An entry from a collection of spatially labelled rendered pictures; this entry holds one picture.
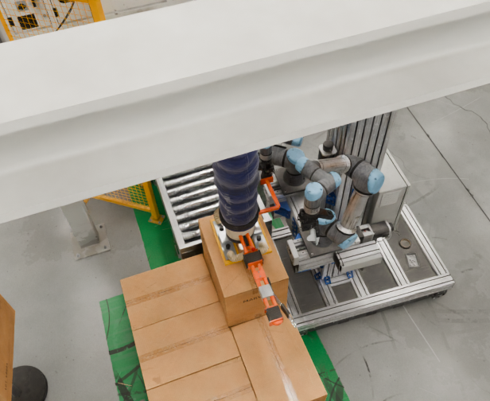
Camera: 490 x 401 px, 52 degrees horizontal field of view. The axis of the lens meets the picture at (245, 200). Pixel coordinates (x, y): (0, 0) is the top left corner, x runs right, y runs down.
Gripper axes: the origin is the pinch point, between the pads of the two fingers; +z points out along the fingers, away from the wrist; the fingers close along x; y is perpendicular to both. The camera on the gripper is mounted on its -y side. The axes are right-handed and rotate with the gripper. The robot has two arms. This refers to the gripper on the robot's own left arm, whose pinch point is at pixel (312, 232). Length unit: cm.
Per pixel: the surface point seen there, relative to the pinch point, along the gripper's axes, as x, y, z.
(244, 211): -28.2, 27.0, 7.9
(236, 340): 3, 44, 98
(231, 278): -19, 39, 58
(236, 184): -27.4, 30.5, -16.5
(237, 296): -8, 39, 60
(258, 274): -2.7, 27.4, 32.2
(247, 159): -27.6, 24.4, -32.1
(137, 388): -6, 116, 152
